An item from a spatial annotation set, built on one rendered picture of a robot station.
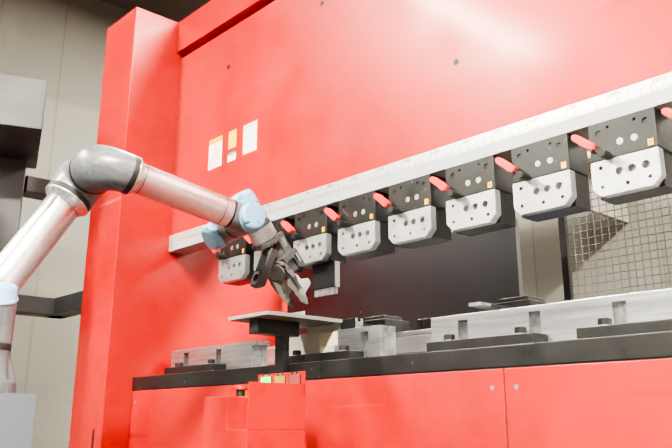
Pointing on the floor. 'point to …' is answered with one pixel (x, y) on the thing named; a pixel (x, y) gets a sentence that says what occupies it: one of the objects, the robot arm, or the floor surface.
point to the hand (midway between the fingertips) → (296, 303)
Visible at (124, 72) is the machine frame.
